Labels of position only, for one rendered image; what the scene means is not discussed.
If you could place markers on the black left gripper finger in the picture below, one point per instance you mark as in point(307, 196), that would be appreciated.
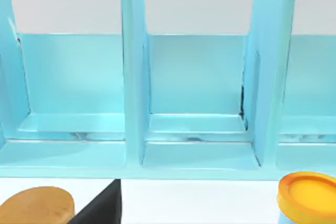
point(107, 205)

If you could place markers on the light blue rack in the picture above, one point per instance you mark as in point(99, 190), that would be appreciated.
point(78, 77)

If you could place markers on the brown bread loaf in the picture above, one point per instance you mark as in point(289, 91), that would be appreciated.
point(36, 205)

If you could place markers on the yellow-lidded light blue jar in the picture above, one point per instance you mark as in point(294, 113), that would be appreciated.
point(307, 197)

